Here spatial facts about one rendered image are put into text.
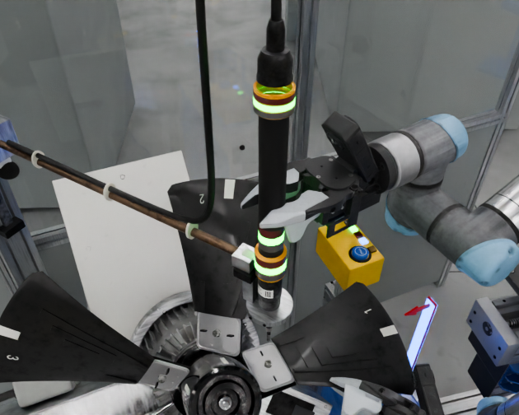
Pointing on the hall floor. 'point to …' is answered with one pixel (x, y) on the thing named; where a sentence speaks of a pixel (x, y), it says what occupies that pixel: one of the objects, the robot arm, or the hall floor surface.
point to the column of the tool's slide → (30, 258)
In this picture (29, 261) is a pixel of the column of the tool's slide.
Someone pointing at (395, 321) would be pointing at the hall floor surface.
